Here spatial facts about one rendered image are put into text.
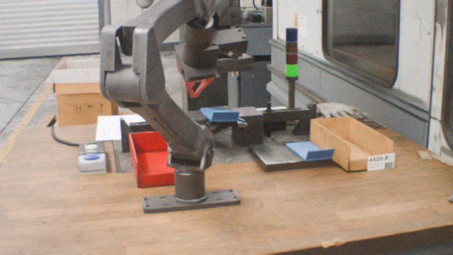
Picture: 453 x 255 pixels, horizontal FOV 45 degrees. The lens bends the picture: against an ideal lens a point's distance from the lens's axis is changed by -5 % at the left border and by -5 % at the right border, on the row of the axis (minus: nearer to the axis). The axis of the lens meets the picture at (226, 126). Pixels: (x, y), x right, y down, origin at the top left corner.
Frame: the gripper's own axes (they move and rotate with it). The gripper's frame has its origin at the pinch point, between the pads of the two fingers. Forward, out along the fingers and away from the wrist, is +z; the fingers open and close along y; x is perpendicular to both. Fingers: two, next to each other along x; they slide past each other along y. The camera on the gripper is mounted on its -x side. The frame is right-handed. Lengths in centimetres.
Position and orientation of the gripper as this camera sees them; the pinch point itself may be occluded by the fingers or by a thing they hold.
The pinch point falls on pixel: (192, 89)
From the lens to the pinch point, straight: 126.9
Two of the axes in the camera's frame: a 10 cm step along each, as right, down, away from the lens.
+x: -9.4, 1.8, -3.0
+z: -1.1, 6.6, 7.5
